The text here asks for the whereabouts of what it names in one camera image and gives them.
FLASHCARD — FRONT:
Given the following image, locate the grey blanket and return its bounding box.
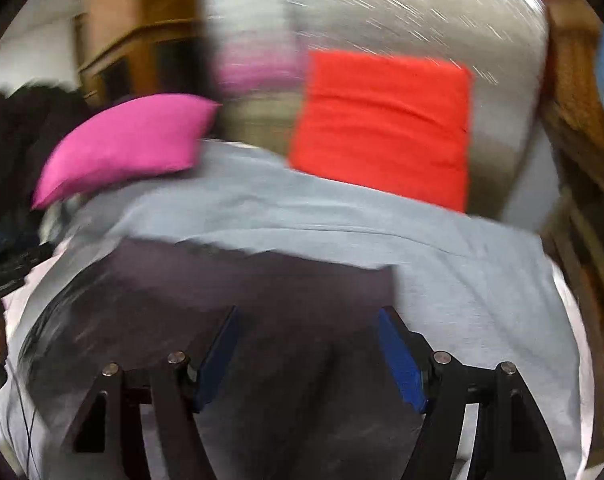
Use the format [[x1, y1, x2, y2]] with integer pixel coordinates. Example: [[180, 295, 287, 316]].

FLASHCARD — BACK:
[[0, 141, 590, 479]]

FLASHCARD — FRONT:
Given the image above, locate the red-orange pillow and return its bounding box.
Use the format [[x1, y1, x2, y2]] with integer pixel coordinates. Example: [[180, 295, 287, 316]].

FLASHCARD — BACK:
[[288, 50, 472, 212]]

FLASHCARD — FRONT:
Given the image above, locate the dark quilted puffer jacket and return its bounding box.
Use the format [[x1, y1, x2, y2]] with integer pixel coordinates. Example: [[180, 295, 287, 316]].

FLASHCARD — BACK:
[[19, 240, 421, 479]]

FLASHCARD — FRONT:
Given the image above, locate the pile of dark clothes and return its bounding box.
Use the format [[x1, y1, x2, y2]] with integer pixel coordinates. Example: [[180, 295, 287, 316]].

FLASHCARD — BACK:
[[0, 84, 92, 244]]

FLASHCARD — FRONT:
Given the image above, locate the wooden side table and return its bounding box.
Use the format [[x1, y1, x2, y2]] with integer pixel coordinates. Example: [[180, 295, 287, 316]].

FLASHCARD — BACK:
[[540, 0, 604, 453]]

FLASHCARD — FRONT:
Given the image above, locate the pink pillow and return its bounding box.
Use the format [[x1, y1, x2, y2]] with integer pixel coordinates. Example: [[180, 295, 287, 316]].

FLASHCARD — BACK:
[[32, 93, 220, 209]]

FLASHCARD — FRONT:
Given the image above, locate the wooden cabinet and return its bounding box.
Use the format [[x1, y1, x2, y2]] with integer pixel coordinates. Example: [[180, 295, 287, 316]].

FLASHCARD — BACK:
[[78, 0, 200, 105]]

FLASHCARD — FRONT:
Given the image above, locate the silver foil insulation mat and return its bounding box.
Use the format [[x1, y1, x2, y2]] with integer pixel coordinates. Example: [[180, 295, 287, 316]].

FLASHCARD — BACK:
[[199, 0, 548, 218]]

